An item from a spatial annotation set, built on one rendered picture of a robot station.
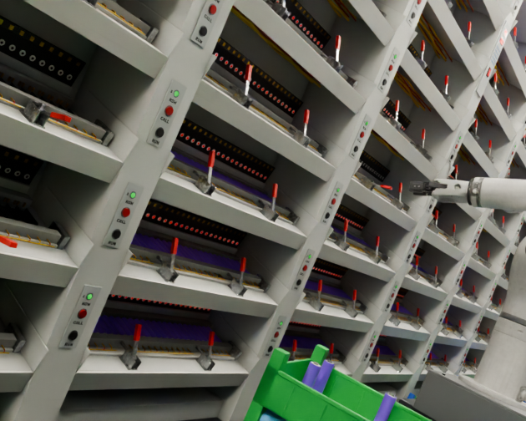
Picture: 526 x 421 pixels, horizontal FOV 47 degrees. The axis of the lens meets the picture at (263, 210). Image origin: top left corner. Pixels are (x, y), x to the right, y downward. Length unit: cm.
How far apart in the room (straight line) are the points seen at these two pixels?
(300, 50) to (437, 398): 86
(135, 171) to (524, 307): 100
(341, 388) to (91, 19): 71
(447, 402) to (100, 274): 85
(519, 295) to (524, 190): 28
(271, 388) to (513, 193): 103
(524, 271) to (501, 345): 19
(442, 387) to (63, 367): 86
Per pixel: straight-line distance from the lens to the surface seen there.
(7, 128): 97
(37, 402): 122
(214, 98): 122
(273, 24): 132
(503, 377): 163
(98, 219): 111
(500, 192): 173
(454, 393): 153
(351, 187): 178
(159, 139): 113
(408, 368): 298
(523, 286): 162
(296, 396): 87
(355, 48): 178
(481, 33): 248
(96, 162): 107
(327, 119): 172
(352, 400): 105
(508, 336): 163
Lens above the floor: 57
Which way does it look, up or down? level
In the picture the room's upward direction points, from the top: 23 degrees clockwise
